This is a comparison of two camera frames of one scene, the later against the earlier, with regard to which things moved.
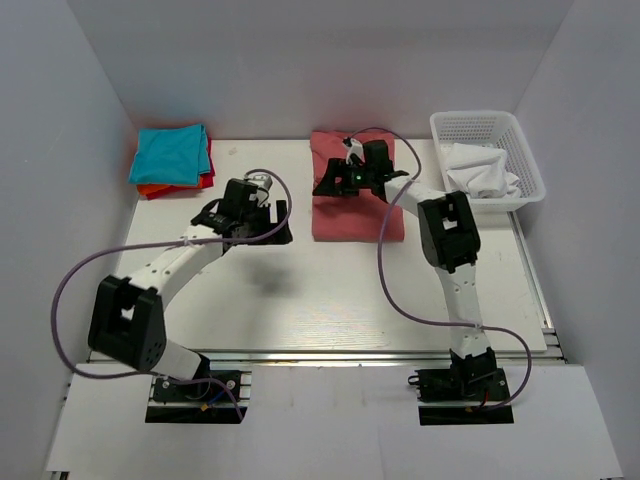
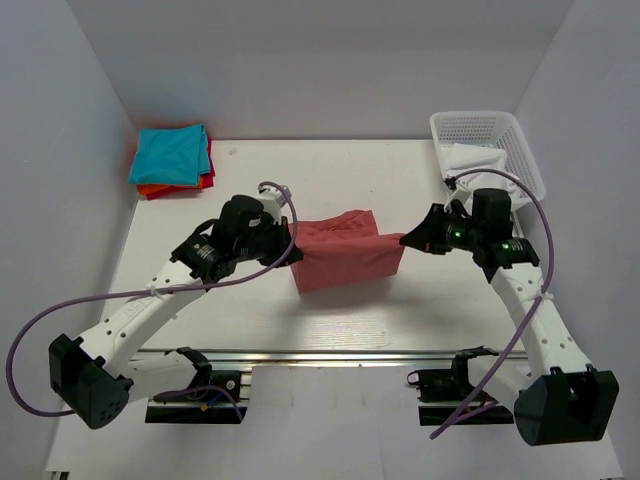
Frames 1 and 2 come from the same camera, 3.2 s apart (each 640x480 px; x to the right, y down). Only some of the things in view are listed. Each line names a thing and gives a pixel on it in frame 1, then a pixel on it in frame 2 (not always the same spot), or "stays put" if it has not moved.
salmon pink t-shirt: [352, 218] → [344, 251]
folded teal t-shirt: [173, 155] stays put
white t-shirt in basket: [481, 172] stays put
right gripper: [328, 186] → [427, 235]
